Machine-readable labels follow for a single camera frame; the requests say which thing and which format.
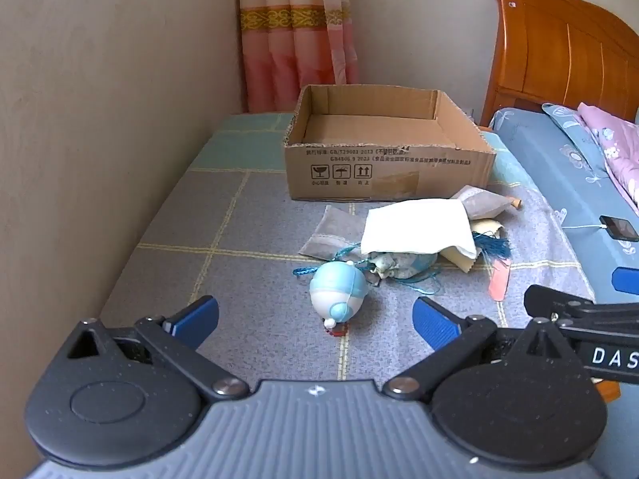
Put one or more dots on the cardboard box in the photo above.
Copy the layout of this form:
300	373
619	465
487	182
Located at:
389	172

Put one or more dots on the pink strip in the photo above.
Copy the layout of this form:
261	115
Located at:
499	282

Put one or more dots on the black smartphone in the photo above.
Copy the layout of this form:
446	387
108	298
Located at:
620	228

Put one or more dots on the blue floral bedsheet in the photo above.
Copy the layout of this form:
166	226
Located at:
559	179

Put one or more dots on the cream yellow cloth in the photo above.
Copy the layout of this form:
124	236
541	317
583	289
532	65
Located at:
463	260

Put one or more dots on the grey fabric pouch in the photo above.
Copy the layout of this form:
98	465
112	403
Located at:
332	237
482	204

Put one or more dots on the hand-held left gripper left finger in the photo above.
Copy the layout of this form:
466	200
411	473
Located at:
197	318

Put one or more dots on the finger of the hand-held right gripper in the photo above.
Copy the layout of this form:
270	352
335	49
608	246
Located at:
626	279
564	304

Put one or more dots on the pink floral pillow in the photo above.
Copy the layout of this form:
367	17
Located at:
616	144

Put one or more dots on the blue floral pillow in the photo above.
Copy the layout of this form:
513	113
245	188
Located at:
574	132

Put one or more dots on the round blue plush toy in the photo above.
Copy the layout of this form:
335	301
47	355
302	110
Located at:
335	287

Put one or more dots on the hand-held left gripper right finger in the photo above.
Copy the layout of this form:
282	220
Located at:
433	323

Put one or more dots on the dark blue tassel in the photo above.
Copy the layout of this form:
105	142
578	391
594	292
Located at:
494	248

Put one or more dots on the orange wooden headboard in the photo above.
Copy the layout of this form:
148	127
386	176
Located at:
564	55

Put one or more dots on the white folded cloth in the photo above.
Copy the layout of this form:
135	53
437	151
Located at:
419	227

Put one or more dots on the wooden table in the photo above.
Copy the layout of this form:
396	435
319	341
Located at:
609	390

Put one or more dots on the pink patterned curtain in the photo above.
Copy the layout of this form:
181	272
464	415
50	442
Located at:
294	40

